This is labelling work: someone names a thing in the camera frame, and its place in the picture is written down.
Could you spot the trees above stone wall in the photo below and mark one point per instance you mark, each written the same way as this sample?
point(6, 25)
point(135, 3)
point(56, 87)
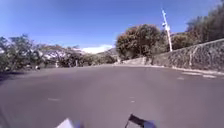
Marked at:
point(206, 28)

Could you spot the tall sloping stone wall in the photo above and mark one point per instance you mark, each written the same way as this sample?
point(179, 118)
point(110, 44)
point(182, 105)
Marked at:
point(200, 56)

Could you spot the grey asphalt road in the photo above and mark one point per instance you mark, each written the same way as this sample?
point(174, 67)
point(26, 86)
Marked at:
point(100, 90)

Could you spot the robot's own part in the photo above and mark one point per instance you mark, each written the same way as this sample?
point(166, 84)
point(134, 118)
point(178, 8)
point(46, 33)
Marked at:
point(66, 124)
point(137, 120)

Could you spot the white pole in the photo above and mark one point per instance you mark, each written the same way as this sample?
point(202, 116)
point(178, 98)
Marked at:
point(168, 35)

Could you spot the large round tree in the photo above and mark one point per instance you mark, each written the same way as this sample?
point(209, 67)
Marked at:
point(140, 40)

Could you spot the white painted road line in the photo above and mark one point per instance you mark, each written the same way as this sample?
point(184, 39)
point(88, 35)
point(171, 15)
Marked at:
point(209, 76)

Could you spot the row of trees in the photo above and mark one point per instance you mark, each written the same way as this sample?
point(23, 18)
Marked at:
point(20, 55)

